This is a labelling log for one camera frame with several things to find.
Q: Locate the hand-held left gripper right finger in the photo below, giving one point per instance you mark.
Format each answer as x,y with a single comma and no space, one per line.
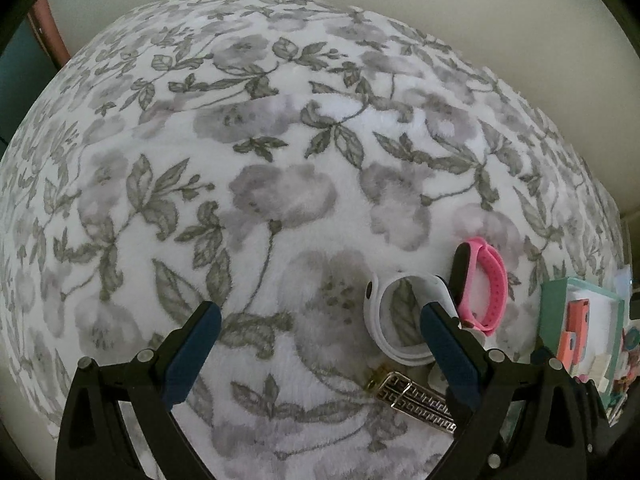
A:
450,355

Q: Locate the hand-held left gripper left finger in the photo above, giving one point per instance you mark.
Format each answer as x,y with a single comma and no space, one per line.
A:
192,355

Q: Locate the white watch band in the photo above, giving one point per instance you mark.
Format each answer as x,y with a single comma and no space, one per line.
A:
372,330

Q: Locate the teal tray with white inside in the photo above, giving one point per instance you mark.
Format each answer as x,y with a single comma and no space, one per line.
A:
552,305

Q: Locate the pink watch band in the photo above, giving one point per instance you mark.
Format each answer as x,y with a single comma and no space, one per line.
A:
492,285

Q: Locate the pink and red packet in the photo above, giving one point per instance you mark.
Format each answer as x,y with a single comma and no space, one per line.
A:
631,345

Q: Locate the floral printed blanket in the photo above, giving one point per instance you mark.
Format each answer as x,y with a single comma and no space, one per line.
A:
280,170

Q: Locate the dark teal cabinet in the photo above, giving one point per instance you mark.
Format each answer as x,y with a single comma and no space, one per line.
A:
17,75

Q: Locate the pink wooden board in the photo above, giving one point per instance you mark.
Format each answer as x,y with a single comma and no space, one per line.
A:
49,30

